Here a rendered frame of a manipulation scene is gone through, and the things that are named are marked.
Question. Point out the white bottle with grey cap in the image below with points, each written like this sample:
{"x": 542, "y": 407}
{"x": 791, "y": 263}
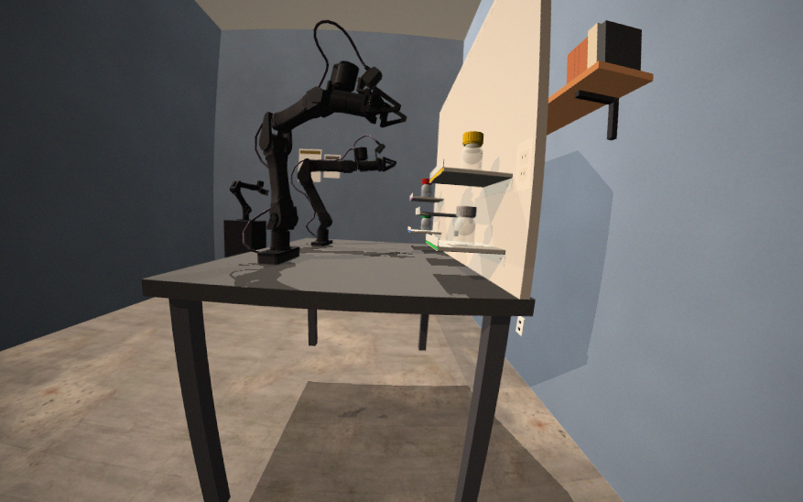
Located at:
{"x": 464, "y": 231}

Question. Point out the clear bottle with yellow cap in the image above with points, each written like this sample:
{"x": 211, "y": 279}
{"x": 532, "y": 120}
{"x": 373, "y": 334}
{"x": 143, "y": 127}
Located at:
{"x": 472, "y": 153}

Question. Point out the large beige wall panel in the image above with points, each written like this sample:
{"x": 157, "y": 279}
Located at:
{"x": 502, "y": 91}

